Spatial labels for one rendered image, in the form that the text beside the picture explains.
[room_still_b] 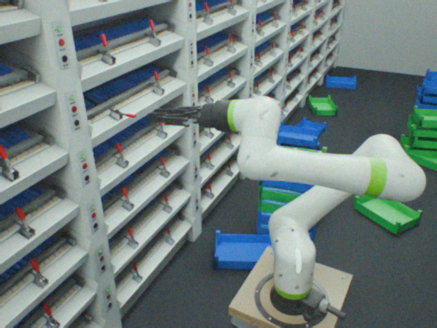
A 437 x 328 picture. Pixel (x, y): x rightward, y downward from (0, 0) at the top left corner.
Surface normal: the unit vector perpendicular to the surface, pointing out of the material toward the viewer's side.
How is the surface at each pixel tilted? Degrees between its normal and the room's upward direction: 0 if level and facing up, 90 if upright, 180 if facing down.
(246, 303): 2
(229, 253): 0
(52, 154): 20
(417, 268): 0
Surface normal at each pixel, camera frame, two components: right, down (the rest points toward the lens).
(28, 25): 0.85, 0.49
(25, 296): 0.30, -0.75
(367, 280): 0.00, -0.87
